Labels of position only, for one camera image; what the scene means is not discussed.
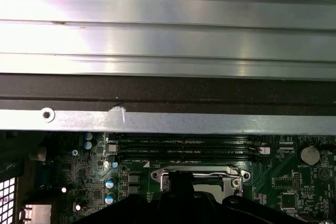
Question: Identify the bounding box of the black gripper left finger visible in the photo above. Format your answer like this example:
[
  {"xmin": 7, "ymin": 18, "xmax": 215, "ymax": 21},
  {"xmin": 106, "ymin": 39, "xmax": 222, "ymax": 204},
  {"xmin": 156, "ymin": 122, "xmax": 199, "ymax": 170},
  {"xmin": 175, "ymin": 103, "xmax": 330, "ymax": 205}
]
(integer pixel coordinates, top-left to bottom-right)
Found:
[{"xmin": 77, "ymin": 170, "xmax": 184, "ymax": 224}]

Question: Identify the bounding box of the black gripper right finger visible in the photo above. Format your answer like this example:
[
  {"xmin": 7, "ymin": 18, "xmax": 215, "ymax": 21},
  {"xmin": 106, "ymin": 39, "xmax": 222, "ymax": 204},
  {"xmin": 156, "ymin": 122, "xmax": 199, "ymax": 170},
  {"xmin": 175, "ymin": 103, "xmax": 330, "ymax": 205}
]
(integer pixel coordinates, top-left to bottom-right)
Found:
[{"xmin": 180, "ymin": 170, "xmax": 307, "ymax": 224}]

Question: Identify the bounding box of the silver CPU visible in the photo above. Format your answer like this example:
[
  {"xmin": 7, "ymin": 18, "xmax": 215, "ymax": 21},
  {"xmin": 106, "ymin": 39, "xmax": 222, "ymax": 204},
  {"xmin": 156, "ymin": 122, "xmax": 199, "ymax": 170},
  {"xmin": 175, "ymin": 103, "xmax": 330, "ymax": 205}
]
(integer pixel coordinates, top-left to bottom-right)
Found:
[{"xmin": 193, "ymin": 184, "xmax": 225, "ymax": 197}]

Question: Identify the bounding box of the metal socket cover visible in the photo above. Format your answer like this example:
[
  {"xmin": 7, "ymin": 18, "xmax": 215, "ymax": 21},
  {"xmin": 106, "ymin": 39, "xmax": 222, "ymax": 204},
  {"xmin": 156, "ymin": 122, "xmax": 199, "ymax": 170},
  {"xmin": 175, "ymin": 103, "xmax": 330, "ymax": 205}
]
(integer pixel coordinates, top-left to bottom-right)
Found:
[{"xmin": 164, "ymin": 167, "xmax": 233, "ymax": 198}]

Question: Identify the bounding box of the CPU socket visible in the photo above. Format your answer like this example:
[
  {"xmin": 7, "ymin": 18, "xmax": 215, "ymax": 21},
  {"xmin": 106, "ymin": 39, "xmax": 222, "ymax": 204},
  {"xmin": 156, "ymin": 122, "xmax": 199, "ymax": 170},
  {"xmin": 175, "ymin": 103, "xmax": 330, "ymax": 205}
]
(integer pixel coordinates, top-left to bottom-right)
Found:
[{"xmin": 151, "ymin": 165, "xmax": 251, "ymax": 201}]

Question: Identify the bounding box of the black-clipped RAM slot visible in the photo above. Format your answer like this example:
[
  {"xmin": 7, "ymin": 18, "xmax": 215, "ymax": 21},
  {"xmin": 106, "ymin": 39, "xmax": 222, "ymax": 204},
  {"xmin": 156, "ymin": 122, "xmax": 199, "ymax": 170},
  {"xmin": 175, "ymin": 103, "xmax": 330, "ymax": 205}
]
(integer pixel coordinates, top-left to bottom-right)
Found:
[
  {"xmin": 107, "ymin": 133, "xmax": 263, "ymax": 145},
  {"xmin": 118, "ymin": 154, "xmax": 263, "ymax": 162}
]

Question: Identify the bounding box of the white-clipped RAM slot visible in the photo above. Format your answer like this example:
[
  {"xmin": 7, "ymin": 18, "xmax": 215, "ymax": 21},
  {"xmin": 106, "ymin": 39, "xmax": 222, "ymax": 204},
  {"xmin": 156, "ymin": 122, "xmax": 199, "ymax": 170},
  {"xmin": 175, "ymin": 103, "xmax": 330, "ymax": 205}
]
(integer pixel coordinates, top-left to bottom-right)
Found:
[{"xmin": 107, "ymin": 144, "xmax": 271, "ymax": 155}]

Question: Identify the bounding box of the green motherboard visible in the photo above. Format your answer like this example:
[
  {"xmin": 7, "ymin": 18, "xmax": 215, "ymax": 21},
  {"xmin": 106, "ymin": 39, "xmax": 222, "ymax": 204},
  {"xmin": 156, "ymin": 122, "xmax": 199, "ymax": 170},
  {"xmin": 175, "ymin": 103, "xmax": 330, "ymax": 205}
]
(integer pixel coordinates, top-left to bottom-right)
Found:
[{"xmin": 49, "ymin": 132, "xmax": 336, "ymax": 224}]

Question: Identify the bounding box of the black PC case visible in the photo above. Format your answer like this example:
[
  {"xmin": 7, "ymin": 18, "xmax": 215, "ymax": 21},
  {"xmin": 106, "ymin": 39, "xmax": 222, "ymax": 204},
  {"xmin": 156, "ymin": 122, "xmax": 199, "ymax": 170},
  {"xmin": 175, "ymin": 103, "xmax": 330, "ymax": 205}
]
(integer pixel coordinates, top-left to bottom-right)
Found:
[{"xmin": 0, "ymin": 73, "xmax": 336, "ymax": 224}]

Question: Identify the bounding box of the coin cell battery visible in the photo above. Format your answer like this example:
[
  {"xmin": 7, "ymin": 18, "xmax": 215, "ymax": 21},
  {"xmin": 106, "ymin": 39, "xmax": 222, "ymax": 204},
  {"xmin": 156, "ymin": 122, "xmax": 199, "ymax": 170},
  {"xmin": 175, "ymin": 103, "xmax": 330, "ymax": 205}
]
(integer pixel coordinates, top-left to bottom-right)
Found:
[{"xmin": 300, "ymin": 144, "xmax": 321, "ymax": 166}]

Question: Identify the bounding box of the silver rear port block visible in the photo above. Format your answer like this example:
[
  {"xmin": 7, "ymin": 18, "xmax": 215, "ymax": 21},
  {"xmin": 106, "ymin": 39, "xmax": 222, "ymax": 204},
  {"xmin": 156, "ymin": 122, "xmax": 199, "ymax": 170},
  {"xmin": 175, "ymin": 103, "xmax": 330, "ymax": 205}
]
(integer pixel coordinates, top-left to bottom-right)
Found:
[{"xmin": 19, "ymin": 203, "xmax": 53, "ymax": 224}]

